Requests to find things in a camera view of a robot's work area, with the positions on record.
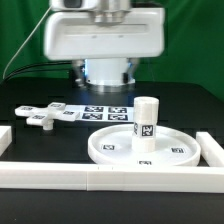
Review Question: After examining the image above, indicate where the white left fence block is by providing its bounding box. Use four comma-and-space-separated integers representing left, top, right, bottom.
0, 126, 12, 156

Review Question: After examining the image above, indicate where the white cross table base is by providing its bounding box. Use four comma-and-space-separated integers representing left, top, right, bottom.
15, 102, 80, 131

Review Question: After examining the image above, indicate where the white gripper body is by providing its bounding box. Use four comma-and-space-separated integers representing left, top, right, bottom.
44, 8, 165, 60

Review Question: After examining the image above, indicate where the white front fence bar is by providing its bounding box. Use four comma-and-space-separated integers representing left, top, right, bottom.
0, 162, 224, 193

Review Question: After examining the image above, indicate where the white marker sheet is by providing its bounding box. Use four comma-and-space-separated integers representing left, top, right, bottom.
66, 105, 133, 123

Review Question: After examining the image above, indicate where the grey cable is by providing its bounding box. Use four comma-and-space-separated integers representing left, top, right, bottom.
1, 6, 54, 80

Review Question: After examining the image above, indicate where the white fence bar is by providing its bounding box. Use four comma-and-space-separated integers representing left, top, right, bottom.
0, 162, 224, 193
196, 132, 224, 168

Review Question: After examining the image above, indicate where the white right fence bar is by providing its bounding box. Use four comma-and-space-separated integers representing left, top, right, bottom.
196, 132, 224, 168

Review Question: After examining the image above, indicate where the white round table top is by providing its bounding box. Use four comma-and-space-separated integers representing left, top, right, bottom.
88, 124, 201, 166

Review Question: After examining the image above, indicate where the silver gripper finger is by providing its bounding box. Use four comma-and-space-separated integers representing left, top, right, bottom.
72, 60, 84, 87
123, 58, 140, 84

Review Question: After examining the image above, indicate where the black cable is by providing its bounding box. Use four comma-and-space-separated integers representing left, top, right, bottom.
0, 61, 74, 84

